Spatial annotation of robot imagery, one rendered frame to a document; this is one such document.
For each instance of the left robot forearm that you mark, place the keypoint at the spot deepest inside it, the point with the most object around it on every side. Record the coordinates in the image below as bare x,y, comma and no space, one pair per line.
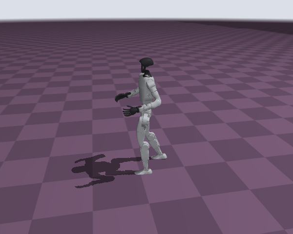
149,106

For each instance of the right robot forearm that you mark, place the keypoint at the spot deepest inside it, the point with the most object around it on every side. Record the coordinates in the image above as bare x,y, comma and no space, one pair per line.
133,92

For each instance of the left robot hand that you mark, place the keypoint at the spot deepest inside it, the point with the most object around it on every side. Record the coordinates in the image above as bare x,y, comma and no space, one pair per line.
131,111

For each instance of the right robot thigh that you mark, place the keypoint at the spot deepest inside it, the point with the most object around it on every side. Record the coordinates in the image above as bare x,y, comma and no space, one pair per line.
149,135

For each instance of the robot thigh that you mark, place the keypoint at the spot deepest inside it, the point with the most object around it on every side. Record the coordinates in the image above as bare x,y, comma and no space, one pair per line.
141,129
149,135

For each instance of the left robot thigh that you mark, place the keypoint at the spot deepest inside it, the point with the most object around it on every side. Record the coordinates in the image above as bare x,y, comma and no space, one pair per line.
141,129

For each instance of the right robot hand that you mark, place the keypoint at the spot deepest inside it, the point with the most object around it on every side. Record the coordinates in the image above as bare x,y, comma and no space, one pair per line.
121,96

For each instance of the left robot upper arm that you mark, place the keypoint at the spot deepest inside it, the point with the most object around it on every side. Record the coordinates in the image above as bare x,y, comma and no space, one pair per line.
152,87

